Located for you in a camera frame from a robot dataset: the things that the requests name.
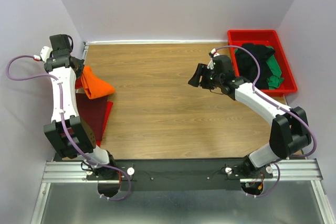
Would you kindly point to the aluminium extrusion rail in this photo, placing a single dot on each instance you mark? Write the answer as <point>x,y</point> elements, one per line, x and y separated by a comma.
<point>293,195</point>

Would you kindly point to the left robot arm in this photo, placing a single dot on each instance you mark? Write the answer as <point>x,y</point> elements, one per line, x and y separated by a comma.
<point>68,133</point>

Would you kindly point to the orange t shirt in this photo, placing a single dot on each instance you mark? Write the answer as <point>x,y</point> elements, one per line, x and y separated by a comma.
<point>92,86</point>

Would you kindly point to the green t shirt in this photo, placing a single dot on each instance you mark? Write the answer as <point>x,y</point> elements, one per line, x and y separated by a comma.
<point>276,79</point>

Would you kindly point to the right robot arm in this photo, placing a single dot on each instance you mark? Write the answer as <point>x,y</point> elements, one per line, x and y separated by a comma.
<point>289,132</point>

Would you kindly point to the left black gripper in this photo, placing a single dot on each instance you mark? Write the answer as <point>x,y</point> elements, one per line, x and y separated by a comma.
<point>79,66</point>

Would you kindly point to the black t shirt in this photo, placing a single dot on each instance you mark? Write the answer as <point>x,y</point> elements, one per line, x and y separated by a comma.
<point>247,67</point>

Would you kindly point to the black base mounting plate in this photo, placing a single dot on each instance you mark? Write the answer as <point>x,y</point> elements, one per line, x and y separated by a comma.
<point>180,175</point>

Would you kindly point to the dark red folded shirt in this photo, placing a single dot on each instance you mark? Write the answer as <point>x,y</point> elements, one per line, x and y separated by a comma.
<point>93,112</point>

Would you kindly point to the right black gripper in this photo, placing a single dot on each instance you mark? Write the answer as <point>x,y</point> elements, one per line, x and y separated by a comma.
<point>205,76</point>

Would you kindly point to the bright red folded shirt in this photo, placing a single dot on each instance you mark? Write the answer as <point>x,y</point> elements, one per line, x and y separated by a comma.
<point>105,121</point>

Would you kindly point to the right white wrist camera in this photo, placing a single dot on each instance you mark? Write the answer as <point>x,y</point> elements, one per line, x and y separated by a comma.
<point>211,63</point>

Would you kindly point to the red plastic bin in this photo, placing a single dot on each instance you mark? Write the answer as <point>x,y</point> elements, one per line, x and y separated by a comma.
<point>265,37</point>

